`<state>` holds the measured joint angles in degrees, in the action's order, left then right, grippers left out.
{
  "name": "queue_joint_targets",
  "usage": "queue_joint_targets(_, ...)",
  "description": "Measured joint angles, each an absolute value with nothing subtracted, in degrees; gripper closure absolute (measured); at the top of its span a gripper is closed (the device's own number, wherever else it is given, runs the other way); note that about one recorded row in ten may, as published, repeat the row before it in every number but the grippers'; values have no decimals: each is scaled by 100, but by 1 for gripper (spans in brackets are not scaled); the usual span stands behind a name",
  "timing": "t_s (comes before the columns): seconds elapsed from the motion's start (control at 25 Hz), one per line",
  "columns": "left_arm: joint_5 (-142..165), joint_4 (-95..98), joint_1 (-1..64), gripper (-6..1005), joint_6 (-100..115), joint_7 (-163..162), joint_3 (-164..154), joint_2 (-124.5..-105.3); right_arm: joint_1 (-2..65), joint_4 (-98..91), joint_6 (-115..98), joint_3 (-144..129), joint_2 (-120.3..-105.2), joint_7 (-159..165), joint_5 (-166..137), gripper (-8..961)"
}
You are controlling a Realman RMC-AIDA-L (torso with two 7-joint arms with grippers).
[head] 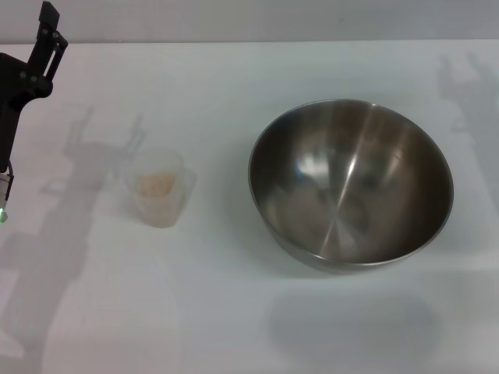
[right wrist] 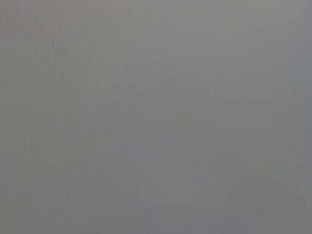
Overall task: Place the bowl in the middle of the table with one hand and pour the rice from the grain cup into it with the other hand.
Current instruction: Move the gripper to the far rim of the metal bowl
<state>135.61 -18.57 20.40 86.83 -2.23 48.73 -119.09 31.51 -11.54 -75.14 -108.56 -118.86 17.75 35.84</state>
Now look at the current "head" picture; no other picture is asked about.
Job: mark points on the stainless steel mixing bowl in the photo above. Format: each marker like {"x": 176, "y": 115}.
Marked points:
{"x": 351, "y": 187}

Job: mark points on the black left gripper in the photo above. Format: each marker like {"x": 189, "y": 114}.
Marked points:
{"x": 15, "y": 82}

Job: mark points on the clear plastic measuring cup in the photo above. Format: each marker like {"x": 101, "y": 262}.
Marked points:
{"x": 156, "y": 210}

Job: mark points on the white rice grains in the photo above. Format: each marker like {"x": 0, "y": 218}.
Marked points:
{"x": 156, "y": 185}

